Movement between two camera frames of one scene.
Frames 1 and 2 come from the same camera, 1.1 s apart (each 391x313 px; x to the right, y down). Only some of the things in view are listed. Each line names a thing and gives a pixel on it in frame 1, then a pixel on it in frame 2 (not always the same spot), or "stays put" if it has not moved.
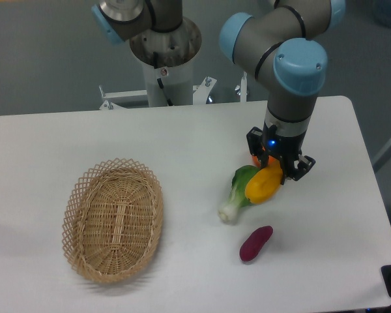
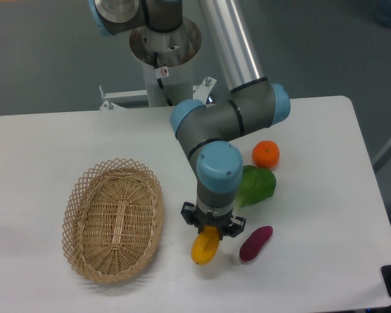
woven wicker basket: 112,219 stays put
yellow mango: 262,184 → 204,245
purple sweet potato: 255,242 stays put
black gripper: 288,149 → 227,224
